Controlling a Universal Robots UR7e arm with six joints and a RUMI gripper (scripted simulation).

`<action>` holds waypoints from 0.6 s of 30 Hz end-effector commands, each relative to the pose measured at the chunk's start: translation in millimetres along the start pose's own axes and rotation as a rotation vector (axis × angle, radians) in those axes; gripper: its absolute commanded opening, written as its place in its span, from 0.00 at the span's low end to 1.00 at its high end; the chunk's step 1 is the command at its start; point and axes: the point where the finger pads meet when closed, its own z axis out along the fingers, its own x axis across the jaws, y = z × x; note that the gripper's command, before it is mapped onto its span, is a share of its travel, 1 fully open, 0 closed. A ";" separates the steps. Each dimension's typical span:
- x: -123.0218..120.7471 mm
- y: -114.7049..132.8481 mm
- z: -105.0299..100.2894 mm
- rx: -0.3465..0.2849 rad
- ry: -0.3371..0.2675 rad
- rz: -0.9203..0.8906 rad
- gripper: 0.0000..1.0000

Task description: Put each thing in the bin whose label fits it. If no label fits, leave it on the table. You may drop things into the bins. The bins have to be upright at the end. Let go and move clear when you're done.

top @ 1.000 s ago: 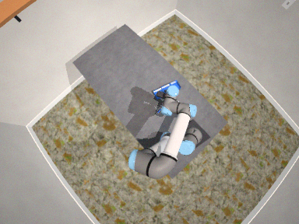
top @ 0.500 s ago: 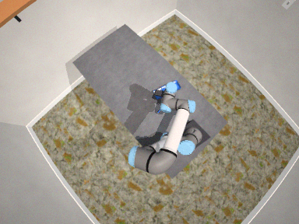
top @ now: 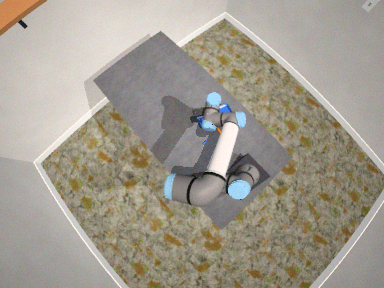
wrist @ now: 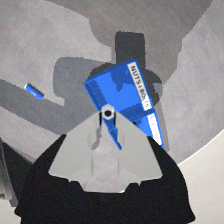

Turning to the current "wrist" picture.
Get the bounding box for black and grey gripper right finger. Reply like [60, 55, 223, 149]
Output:
[114, 111, 195, 224]

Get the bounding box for white hex nut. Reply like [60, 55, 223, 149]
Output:
[101, 104, 115, 120]

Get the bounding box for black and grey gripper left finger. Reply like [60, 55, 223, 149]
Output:
[14, 111, 102, 217]

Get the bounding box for blue bins with labels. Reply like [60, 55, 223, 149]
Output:
[83, 59, 165, 150]

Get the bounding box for blue battery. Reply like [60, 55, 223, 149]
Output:
[25, 84, 43, 100]

